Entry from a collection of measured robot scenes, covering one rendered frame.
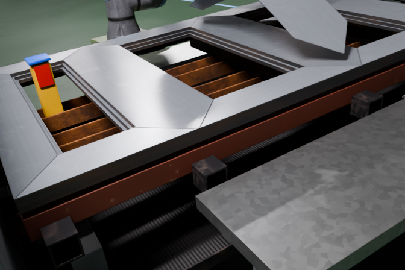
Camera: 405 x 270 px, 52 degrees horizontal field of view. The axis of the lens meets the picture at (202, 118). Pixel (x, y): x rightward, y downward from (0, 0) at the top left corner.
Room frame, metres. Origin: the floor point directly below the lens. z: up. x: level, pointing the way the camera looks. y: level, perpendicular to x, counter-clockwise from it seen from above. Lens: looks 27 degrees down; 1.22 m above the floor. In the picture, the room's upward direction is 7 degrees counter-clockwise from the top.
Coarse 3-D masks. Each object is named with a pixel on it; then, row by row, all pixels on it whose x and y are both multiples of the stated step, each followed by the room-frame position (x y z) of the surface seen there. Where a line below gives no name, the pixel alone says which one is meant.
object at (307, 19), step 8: (304, 8) 1.07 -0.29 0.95; (312, 8) 1.07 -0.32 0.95; (320, 8) 1.08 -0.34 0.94; (328, 8) 1.08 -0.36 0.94; (280, 16) 1.03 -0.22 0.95; (288, 16) 1.03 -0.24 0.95; (296, 16) 1.03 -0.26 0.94; (304, 16) 1.04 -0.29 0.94; (312, 16) 1.04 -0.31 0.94; (320, 16) 1.05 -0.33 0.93; (328, 16) 1.05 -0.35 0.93; (336, 16) 1.06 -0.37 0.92; (288, 24) 1.00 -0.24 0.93; (296, 24) 1.01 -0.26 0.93; (304, 24) 1.01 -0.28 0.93; (312, 24) 1.02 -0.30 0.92; (320, 24) 1.02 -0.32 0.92; (328, 24) 1.02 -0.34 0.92; (288, 32) 0.98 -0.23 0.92; (296, 32) 0.98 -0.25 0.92; (304, 32) 0.99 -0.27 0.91
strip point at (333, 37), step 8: (336, 24) 1.03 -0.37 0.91; (344, 24) 1.03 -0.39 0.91; (312, 32) 0.99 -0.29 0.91; (320, 32) 0.99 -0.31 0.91; (328, 32) 1.00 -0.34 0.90; (336, 32) 1.00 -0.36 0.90; (344, 32) 1.00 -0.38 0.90; (304, 40) 0.96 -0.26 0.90; (312, 40) 0.96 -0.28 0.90; (320, 40) 0.97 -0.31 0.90; (328, 40) 0.97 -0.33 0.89; (336, 40) 0.97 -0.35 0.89; (344, 40) 0.98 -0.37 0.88; (328, 48) 0.94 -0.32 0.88; (336, 48) 0.95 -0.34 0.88; (344, 48) 0.95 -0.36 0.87
